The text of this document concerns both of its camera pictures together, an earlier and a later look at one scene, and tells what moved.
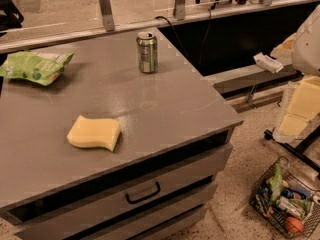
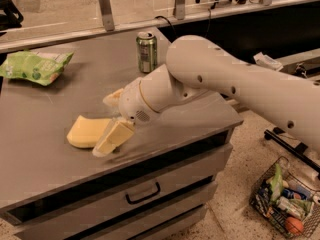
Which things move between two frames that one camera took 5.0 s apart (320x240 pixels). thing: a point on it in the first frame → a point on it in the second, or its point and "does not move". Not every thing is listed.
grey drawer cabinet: x=176 y=129 does not move
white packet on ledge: x=268 y=63 does not move
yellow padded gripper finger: x=284 y=51 → x=113 y=100
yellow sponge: x=88 y=132 does not move
